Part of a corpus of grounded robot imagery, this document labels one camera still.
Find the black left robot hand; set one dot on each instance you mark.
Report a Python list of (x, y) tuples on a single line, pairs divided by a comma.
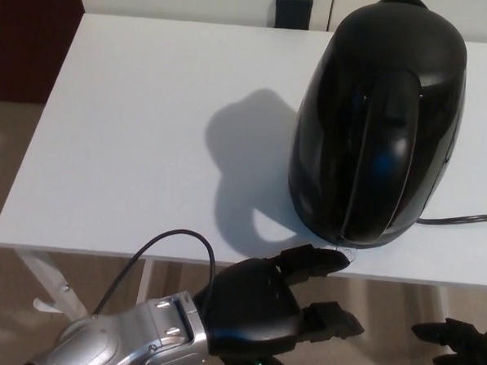
[(253, 305)]

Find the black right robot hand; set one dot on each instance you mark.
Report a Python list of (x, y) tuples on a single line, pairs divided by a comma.
[(475, 350)]

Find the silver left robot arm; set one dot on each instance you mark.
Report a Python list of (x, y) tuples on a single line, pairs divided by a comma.
[(117, 335)]

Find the clear round button tab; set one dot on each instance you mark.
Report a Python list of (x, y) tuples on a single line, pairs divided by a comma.
[(351, 252)]

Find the white table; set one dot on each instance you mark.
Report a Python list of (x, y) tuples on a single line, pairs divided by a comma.
[(127, 143)]

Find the black electric kettle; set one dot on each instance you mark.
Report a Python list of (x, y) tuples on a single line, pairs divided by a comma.
[(372, 136)]

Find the white hook on table leg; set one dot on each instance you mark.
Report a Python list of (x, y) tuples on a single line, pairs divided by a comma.
[(45, 306)]

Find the white cabinet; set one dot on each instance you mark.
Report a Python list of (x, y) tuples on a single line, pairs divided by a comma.
[(195, 2)]

